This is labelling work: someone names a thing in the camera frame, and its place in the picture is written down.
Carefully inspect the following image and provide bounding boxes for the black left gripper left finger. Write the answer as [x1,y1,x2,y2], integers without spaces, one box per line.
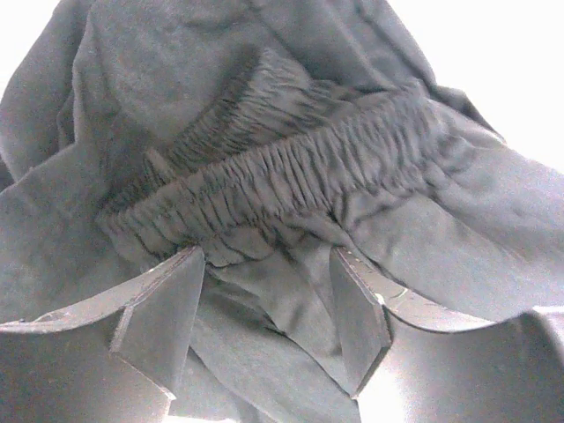
[1,247,204,422]

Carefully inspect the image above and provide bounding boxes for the black trousers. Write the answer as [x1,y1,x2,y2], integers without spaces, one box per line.
[1,1,563,422]

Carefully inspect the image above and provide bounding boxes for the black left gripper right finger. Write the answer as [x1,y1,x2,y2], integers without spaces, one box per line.
[330,248,563,422]

